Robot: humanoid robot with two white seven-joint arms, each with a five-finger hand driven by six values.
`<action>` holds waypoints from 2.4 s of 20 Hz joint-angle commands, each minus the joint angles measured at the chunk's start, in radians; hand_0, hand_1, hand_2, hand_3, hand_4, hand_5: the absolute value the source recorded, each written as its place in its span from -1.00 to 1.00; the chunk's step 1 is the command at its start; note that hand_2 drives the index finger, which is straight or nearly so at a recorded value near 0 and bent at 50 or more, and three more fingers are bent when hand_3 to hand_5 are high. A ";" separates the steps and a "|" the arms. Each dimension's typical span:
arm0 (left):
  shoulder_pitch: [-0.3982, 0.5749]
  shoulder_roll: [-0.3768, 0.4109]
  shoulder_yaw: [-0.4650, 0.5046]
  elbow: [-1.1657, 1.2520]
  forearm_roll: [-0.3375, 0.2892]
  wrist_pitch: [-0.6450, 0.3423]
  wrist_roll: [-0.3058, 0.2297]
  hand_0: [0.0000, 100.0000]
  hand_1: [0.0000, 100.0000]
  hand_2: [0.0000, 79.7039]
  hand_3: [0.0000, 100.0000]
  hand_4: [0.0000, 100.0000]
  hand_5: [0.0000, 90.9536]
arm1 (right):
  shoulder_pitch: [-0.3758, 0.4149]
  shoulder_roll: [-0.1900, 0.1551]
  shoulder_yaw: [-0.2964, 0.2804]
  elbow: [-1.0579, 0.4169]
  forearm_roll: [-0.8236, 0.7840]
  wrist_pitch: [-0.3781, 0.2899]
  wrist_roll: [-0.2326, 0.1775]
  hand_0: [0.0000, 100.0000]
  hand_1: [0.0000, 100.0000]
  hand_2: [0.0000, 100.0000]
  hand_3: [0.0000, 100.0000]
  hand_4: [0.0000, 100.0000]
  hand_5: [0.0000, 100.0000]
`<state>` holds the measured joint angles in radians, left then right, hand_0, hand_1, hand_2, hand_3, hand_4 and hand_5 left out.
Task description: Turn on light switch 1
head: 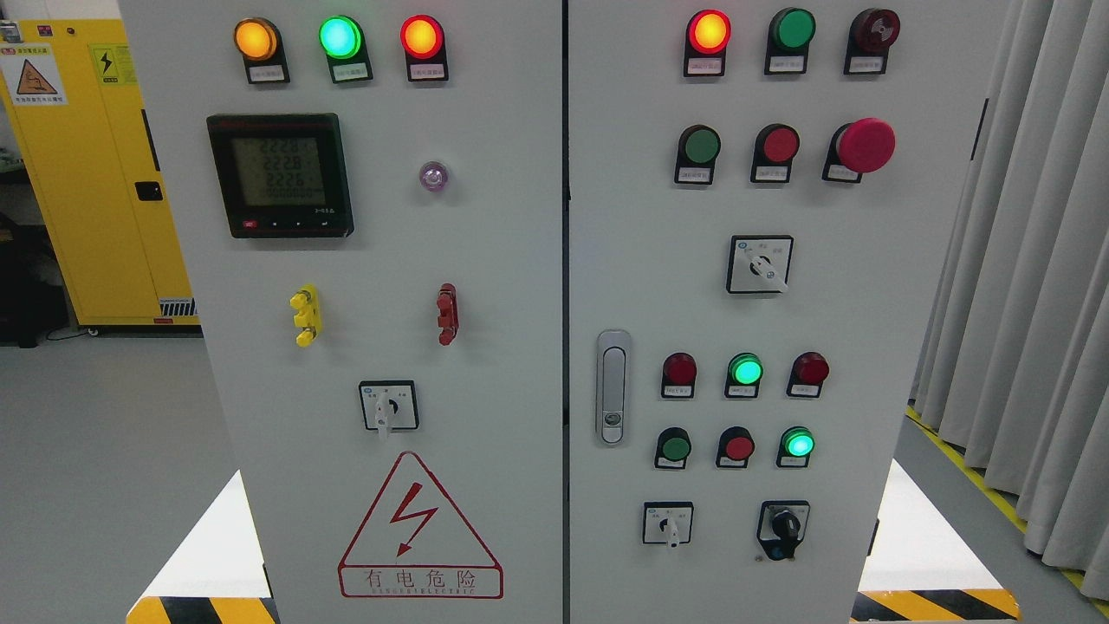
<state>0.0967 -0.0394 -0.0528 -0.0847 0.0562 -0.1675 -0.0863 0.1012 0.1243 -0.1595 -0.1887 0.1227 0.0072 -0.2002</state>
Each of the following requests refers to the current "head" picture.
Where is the lower rotary selector switch white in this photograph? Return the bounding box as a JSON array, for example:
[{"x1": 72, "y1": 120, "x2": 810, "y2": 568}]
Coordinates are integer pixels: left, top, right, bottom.
[{"x1": 641, "y1": 501, "x2": 696, "y2": 549}]

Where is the red push button upper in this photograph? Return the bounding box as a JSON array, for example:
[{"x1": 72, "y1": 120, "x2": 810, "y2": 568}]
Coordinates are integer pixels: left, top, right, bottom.
[{"x1": 749, "y1": 123, "x2": 801, "y2": 183}]

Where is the black digital power meter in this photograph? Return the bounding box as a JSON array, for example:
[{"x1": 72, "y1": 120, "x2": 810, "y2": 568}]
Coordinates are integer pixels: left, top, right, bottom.
[{"x1": 206, "y1": 112, "x2": 355, "y2": 238}]

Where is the red electric danger warning sticker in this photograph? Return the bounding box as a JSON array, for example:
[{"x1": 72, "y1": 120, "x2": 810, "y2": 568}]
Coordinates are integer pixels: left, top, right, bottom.
[{"x1": 337, "y1": 451, "x2": 503, "y2": 600}]

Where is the red push button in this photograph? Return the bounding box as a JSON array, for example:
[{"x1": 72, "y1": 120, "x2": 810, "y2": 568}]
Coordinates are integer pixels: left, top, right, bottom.
[
  {"x1": 749, "y1": 123, "x2": 801, "y2": 183},
  {"x1": 716, "y1": 426, "x2": 756, "y2": 470}
]

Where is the yellow safety storage cabinet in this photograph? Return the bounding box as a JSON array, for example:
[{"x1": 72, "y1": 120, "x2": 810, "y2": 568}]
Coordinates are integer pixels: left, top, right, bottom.
[{"x1": 3, "y1": 19, "x2": 199, "y2": 327}]

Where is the red terminal connector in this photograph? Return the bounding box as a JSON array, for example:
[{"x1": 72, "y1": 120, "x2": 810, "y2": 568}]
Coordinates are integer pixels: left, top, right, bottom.
[{"x1": 436, "y1": 282, "x2": 460, "y2": 345}]

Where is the red push button lower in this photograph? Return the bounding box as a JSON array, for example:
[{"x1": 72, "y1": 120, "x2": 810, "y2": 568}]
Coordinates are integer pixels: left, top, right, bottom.
[{"x1": 716, "y1": 426, "x2": 756, "y2": 470}]

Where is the red lit indicator right door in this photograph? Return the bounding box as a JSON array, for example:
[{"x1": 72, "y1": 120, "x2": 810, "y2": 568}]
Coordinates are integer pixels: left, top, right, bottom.
[{"x1": 683, "y1": 9, "x2": 732, "y2": 78}]

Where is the black knob selector switch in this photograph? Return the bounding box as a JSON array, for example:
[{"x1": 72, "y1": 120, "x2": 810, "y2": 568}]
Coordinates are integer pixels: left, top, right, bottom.
[{"x1": 756, "y1": 500, "x2": 811, "y2": 562}]

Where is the green lit indicator light top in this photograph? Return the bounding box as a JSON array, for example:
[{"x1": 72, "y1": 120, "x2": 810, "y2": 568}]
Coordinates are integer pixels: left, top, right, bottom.
[{"x1": 318, "y1": 16, "x2": 373, "y2": 84}]

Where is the grey electrical control cabinet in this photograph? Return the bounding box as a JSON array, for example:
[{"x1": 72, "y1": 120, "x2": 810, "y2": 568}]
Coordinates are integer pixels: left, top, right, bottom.
[{"x1": 121, "y1": 1, "x2": 1014, "y2": 623}]

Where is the dark red buzzer indicator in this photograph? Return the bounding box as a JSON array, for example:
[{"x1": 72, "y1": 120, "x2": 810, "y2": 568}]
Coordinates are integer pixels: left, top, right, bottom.
[{"x1": 843, "y1": 8, "x2": 902, "y2": 75}]

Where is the green push button upper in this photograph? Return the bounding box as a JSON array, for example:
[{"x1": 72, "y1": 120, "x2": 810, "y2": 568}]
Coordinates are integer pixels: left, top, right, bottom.
[{"x1": 673, "y1": 124, "x2": 721, "y2": 185}]

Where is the green lit push button lower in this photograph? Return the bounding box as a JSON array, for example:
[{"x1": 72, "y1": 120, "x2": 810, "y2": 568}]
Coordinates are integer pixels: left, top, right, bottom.
[{"x1": 775, "y1": 426, "x2": 815, "y2": 469}]

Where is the green lit indicator lower middle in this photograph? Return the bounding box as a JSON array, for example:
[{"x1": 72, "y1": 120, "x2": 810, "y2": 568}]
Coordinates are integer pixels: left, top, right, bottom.
[{"x1": 723, "y1": 352, "x2": 764, "y2": 400}]

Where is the grey cabinet door handle lock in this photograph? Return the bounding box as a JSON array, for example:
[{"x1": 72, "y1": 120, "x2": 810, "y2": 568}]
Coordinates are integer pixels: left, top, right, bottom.
[{"x1": 596, "y1": 330, "x2": 632, "y2": 444}]

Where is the dark red indicator lower right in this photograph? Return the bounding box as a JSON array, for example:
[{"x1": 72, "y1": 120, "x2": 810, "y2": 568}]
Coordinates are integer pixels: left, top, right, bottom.
[{"x1": 787, "y1": 351, "x2": 831, "y2": 400}]

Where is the dark green indicator top right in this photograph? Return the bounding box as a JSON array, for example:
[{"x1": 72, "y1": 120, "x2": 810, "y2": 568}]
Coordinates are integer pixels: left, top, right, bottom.
[{"x1": 764, "y1": 7, "x2": 816, "y2": 75}]

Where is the door rotary selector switch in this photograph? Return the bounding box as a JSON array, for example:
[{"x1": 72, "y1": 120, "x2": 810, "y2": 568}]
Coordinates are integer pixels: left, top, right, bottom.
[{"x1": 358, "y1": 380, "x2": 420, "y2": 439}]

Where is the small clear lamp bulb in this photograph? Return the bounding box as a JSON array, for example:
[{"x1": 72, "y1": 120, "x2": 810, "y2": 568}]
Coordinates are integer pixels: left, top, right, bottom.
[{"x1": 418, "y1": 158, "x2": 449, "y2": 192}]

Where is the dark red indicator lower left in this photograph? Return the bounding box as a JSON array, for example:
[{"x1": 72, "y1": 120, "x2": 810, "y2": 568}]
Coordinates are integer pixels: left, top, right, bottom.
[{"x1": 660, "y1": 352, "x2": 696, "y2": 400}]

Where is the red lit indicator door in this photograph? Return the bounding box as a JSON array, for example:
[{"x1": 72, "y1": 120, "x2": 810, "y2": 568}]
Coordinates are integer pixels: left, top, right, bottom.
[
  {"x1": 683, "y1": 9, "x2": 732, "y2": 78},
  {"x1": 399, "y1": 13, "x2": 449, "y2": 82}
]

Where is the orange indicator light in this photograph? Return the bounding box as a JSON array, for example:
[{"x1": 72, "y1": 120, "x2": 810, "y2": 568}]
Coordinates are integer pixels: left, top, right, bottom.
[{"x1": 234, "y1": 17, "x2": 289, "y2": 84}]

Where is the grey curtain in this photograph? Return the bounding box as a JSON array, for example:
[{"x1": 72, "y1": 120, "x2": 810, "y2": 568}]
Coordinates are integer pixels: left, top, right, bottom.
[{"x1": 910, "y1": 1, "x2": 1108, "y2": 601}]

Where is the red emergency stop mushroom button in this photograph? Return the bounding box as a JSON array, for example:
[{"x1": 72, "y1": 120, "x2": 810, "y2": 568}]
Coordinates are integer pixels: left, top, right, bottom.
[{"x1": 821, "y1": 117, "x2": 898, "y2": 183}]

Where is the upper right rotary selector switch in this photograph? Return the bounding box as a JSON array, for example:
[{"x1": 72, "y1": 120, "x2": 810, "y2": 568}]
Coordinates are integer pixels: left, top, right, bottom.
[{"x1": 725, "y1": 236, "x2": 794, "y2": 295}]

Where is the red lit indicator left door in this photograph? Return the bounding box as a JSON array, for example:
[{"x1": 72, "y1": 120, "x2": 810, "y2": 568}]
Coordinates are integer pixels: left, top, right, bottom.
[{"x1": 399, "y1": 13, "x2": 449, "y2": 82}]

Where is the yellow terminal connector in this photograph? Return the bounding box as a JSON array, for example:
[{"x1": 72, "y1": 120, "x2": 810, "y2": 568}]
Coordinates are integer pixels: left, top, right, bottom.
[{"x1": 289, "y1": 283, "x2": 322, "y2": 348}]

